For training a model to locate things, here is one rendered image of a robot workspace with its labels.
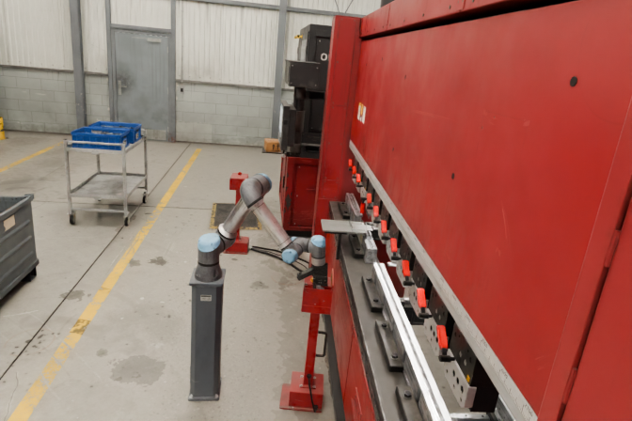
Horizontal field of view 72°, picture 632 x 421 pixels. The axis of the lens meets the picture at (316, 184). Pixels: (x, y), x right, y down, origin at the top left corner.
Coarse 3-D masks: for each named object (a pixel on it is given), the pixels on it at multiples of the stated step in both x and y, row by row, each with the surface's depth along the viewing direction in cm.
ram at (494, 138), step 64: (384, 64) 236; (448, 64) 139; (512, 64) 99; (576, 64) 76; (384, 128) 224; (448, 128) 135; (512, 128) 97; (576, 128) 75; (448, 192) 131; (512, 192) 95; (576, 192) 74; (448, 256) 127; (512, 256) 93; (576, 256) 73; (512, 320) 91
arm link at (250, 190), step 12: (252, 180) 222; (240, 192) 222; (252, 192) 218; (252, 204) 217; (264, 204) 220; (264, 216) 218; (276, 228) 218; (276, 240) 218; (288, 240) 219; (288, 252) 216; (300, 252) 222
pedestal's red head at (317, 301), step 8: (328, 280) 248; (304, 288) 232; (312, 288) 232; (328, 288) 242; (304, 296) 233; (312, 296) 233; (320, 296) 233; (328, 296) 233; (304, 304) 235; (312, 304) 235; (320, 304) 235; (328, 304) 234; (312, 312) 236; (320, 312) 236; (328, 312) 236
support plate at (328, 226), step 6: (324, 222) 274; (330, 222) 275; (336, 222) 276; (342, 222) 277; (348, 222) 278; (354, 222) 279; (360, 222) 280; (324, 228) 264; (330, 228) 265; (336, 228) 266; (342, 228) 266; (348, 228) 267
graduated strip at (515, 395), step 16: (352, 144) 329; (384, 192) 214; (416, 240) 158; (432, 272) 139; (448, 288) 126; (464, 320) 113; (480, 336) 104; (496, 368) 96; (512, 384) 89; (528, 416) 83
